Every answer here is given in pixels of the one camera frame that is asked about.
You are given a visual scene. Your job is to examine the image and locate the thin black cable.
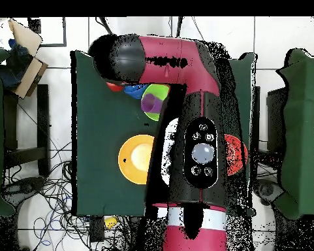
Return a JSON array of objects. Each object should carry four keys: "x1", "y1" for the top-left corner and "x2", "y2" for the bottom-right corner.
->
[{"x1": 190, "y1": 16, "x2": 204, "y2": 40}]

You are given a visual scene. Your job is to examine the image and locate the black chair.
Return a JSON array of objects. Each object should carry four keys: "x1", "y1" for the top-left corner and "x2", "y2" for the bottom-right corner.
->
[{"x1": 266, "y1": 86, "x2": 289, "y2": 153}]

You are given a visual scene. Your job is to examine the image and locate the thick black cable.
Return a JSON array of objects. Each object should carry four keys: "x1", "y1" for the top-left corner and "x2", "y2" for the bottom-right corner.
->
[{"x1": 95, "y1": 16, "x2": 113, "y2": 35}]

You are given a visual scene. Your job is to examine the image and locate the black chair base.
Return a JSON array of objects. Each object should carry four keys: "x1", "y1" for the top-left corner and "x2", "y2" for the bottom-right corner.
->
[{"x1": 1, "y1": 176, "x2": 46, "y2": 210}]

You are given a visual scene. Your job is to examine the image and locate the red plastic cup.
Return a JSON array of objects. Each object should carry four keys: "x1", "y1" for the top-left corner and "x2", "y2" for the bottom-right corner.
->
[{"x1": 106, "y1": 82, "x2": 126, "y2": 93}]

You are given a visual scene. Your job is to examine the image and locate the purple plastic cup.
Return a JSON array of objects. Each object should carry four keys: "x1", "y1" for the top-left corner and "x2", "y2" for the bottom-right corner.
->
[{"x1": 140, "y1": 93, "x2": 165, "y2": 114}]

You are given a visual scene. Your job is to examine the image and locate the large green plastic bowl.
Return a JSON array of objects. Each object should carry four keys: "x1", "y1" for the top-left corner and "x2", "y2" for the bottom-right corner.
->
[{"x1": 141, "y1": 83, "x2": 171, "y2": 122}]

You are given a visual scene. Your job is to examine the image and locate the tangle of cables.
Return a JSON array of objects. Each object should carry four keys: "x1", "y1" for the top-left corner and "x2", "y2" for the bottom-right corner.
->
[{"x1": 2, "y1": 141, "x2": 133, "y2": 251}]

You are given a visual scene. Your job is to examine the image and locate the dark blue plastic bowl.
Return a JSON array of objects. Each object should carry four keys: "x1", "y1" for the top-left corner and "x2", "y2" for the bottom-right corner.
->
[{"x1": 123, "y1": 84, "x2": 149, "y2": 100}]

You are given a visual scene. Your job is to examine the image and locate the black pole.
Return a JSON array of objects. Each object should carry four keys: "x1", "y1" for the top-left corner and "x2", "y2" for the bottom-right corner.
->
[{"x1": 175, "y1": 16, "x2": 184, "y2": 37}]

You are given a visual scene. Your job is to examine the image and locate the large orange plastic bowl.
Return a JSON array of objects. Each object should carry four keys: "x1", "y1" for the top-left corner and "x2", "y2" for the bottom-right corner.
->
[{"x1": 118, "y1": 134, "x2": 155, "y2": 186}]

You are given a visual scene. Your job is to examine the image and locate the blue cloth bundle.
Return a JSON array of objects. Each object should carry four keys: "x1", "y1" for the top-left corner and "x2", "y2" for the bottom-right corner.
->
[{"x1": 0, "y1": 39, "x2": 33, "y2": 89}]

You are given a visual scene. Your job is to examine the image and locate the cardboard box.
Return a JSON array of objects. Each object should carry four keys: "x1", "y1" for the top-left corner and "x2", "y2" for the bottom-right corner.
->
[{"x1": 7, "y1": 18, "x2": 49, "y2": 100}]

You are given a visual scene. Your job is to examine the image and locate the yellow plastic cup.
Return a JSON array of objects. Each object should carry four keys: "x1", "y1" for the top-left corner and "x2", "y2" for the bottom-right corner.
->
[{"x1": 104, "y1": 216, "x2": 119, "y2": 231}]

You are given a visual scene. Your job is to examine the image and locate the grey chair base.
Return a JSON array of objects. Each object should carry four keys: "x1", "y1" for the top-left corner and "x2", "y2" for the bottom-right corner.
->
[{"x1": 251, "y1": 178, "x2": 285, "y2": 207}]

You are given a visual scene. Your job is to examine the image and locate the large red plastic bowl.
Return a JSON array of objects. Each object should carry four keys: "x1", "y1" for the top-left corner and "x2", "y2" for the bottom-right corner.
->
[{"x1": 223, "y1": 133, "x2": 249, "y2": 177}]

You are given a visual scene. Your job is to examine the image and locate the dark green table cloth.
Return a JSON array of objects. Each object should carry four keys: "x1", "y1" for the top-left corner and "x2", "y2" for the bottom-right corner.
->
[{"x1": 71, "y1": 50, "x2": 257, "y2": 218}]

